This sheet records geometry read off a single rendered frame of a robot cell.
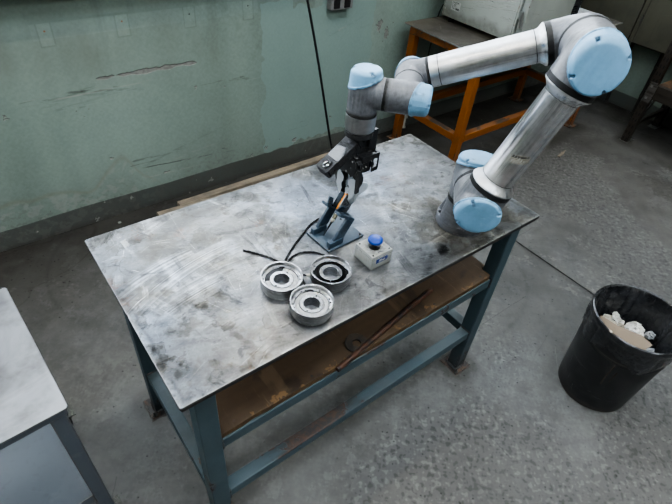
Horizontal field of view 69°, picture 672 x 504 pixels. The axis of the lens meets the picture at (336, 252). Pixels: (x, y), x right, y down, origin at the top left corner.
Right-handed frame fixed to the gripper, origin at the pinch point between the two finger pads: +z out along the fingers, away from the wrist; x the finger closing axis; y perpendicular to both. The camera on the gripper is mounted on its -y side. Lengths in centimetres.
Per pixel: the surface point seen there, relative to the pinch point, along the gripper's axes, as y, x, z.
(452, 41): 166, 96, 14
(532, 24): 197, 68, 1
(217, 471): -56, -21, 51
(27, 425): -87, -1, 24
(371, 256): -3.8, -16.0, 7.4
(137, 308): -58, 6, 12
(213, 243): -32.0, 16.0, 12.0
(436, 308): 22.4, -24.3, 37.3
